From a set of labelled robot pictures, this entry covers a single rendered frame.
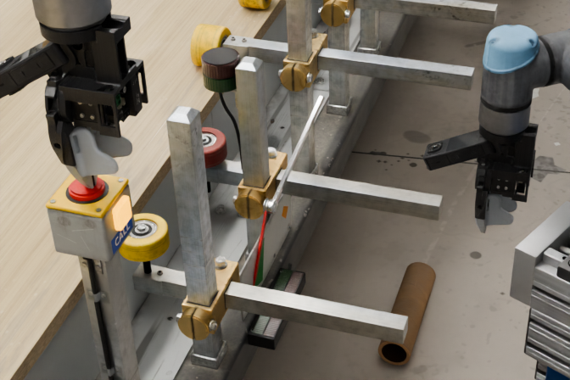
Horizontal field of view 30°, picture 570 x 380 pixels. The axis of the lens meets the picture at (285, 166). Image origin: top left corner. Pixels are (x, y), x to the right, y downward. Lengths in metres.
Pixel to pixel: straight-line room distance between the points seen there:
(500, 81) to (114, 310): 0.64
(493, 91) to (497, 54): 0.06
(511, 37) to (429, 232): 1.55
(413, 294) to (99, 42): 1.79
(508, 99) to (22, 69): 0.75
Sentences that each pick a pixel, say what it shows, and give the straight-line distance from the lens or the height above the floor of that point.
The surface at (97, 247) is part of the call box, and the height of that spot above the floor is 1.17.
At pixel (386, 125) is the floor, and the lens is 3.48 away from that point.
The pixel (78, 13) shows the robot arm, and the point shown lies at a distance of 1.03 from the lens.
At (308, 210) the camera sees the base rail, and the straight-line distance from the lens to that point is 1.99.
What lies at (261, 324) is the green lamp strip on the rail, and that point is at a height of 0.70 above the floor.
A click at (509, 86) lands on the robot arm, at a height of 1.12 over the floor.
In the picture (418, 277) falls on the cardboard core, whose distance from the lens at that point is 2.78.
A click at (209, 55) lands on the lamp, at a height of 1.10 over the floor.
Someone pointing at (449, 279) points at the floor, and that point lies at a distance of 2.90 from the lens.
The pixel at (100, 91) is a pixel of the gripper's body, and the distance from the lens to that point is 1.07.
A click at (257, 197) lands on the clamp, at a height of 0.87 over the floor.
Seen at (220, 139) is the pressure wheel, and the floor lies 0.91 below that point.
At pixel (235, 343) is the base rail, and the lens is 1.73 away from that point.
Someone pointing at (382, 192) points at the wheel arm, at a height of 0.86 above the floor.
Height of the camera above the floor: 1.93
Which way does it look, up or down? 36 degrees down
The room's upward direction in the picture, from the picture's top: 2 degrees counter-clockwise
